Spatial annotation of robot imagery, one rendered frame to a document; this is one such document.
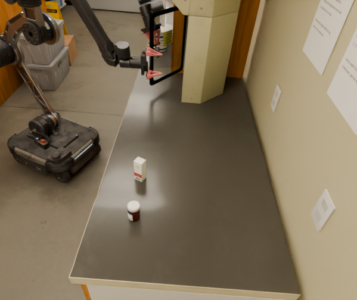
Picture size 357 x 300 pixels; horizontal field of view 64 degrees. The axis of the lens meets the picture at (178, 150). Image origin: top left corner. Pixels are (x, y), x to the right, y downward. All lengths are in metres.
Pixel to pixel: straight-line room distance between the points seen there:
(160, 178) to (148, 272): 0.40
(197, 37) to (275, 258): 1.04
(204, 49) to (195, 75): 0.14
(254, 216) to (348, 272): 0.39
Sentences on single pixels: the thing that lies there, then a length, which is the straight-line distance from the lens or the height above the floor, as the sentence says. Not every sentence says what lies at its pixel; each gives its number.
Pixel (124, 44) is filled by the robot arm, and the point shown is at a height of 1.29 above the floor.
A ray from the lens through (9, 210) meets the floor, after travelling 2.49.
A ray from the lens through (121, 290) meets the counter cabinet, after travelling 1.01.
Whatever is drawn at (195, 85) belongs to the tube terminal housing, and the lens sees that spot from 1.60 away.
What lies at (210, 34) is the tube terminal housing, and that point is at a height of 1.33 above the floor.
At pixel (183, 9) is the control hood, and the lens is 1.46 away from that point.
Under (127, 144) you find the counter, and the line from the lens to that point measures 1.35.
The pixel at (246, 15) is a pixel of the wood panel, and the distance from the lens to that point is 1.88.
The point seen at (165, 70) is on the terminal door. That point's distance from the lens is 1.76.
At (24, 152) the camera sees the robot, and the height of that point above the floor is 0.24.
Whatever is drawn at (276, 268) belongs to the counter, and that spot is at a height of 0.94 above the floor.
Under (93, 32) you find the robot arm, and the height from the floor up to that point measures 1.33.
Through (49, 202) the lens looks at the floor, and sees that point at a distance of 2.43.
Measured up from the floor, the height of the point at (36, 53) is 0.45.
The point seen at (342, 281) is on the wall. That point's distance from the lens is 0.88.
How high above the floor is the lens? 1.81
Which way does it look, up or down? 41 degrees down
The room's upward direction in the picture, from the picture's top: 5 degrees clockwise
